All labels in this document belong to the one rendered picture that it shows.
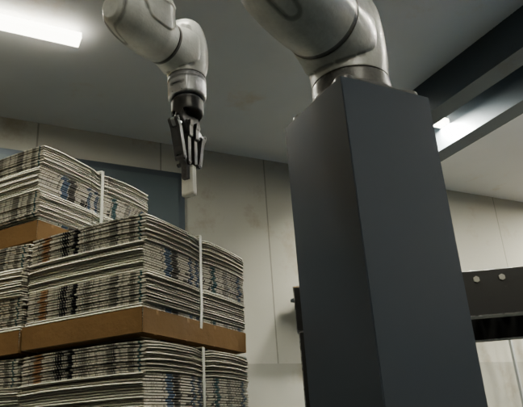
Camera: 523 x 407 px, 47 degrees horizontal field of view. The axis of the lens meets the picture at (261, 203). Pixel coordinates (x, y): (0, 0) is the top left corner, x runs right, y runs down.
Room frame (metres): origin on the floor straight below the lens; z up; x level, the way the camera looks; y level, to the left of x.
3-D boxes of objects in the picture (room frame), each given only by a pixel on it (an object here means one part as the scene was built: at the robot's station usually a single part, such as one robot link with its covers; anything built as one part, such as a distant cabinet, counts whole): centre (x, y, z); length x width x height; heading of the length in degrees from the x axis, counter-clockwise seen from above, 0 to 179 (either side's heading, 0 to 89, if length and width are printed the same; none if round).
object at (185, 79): (1.20, 0.16, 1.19); 0.09 x 0.09 x 0.06
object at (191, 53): (1.19, 0.16, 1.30); 0.13 x 0.11 x 0.16; 148
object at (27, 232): (1.29, 0.56, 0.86); 0.29 x 0.16 x 0.04; 64
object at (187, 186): (1.19, 0.16, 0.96); 0.03 x 0.01 x 0.07; 65
